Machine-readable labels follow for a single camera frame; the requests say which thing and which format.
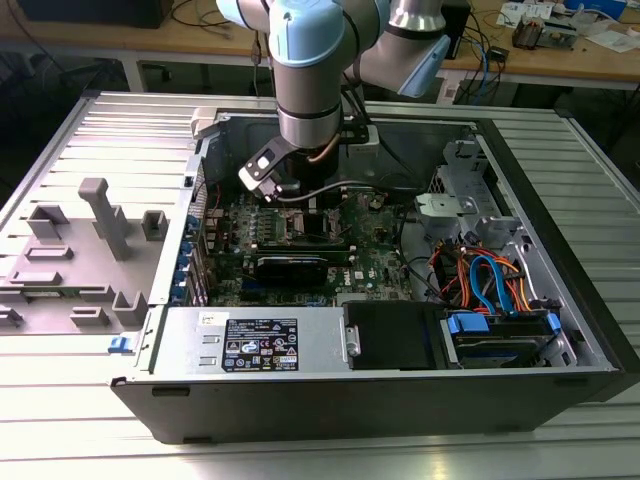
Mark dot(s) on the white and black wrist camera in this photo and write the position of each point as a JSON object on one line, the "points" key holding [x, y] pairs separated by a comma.
{"points": [[257, 175]]}

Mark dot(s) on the white printed paper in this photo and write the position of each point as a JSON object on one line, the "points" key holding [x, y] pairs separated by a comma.
{"points": [[525, 10]]}

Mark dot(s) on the hard disk in blue carrier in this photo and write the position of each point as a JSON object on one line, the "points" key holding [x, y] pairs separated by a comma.
{"points": [[467, 324]]}

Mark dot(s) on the blue plastic box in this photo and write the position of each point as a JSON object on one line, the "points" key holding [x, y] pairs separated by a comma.
{"points": [[605, 6]]}

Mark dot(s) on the silver metal drive cage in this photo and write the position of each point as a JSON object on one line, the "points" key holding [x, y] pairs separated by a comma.
{"points": [[440, 207]]}

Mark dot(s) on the copper finned heatsink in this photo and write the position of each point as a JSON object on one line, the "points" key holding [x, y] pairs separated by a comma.
{"points": [[527, 34]]}

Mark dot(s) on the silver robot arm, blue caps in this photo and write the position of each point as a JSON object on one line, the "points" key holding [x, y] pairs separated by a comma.
{"points": [[305, 75]]}

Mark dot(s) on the large black box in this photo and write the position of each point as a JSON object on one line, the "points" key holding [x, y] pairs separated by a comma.
{"points": [[100, 12]]}

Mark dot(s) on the green motherboard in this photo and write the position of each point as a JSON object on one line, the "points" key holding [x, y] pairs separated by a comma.
{"points": [[370, 270]]}

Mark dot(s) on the round coin battery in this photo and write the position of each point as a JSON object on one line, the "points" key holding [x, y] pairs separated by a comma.
{"points": [[375, 201]]}

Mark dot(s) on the CPU socket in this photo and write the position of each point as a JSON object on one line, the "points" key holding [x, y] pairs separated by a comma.
{"points": [[295, 225]]}

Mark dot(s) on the grey parts rack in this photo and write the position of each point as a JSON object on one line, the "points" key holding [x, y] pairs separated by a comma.
{"points": [[90, 265]]}

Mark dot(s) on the white paper sheet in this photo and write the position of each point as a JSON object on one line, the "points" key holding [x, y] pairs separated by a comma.
{"points": [[615, 40]]}

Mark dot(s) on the RAM slot with white clips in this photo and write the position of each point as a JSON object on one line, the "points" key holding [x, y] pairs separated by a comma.
{"points": [[340, 256], [310, 245]]}

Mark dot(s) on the grey metal drive tray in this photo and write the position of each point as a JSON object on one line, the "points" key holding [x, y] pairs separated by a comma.
{"points": [[560, 35]]}

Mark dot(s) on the wooden workbench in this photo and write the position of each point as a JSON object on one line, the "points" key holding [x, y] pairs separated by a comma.
{"points": [[550, 62]]}

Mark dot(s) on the blue case latch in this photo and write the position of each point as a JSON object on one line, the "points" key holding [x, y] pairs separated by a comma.
{"points": [[119, 345]]}

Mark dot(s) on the silver power supply unit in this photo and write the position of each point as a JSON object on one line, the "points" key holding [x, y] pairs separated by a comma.
{"points": [[185, 325]]}

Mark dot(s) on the dark office chair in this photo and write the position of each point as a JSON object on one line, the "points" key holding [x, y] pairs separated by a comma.
{"points": [[25, 70]]}

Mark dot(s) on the black and silver PC case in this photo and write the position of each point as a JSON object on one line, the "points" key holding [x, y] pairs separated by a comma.
{"points": [[350, 410]]}

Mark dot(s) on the black desktop device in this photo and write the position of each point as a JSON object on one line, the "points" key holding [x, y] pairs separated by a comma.
{"points": [[457, 20]]}

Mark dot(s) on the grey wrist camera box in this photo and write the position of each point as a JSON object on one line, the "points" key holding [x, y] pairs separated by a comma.
{"points": [[364, 147]]}

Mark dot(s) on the small black box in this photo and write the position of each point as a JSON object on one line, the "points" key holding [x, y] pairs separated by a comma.
{"points": [[499, 53]]}

